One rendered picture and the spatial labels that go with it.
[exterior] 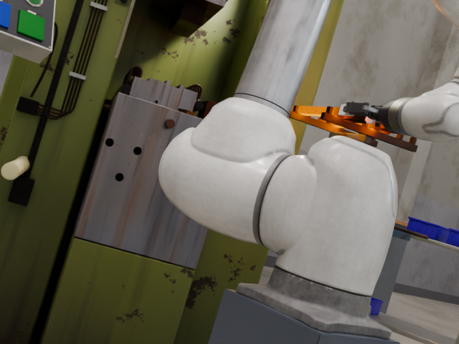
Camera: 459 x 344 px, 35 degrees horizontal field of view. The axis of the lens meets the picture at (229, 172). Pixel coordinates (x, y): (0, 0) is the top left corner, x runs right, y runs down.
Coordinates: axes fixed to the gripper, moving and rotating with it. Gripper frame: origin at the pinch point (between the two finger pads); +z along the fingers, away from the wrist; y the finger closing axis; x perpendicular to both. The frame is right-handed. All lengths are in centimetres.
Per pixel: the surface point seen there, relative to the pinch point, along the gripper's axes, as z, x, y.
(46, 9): 47, 5, -78
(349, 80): 543, 118, 301
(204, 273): 58, -58, -4
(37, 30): 42, -2, -79
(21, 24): 41, -2, -84
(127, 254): 44, -57, -35
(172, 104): 50, -9, -34
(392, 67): 567, 156, 364
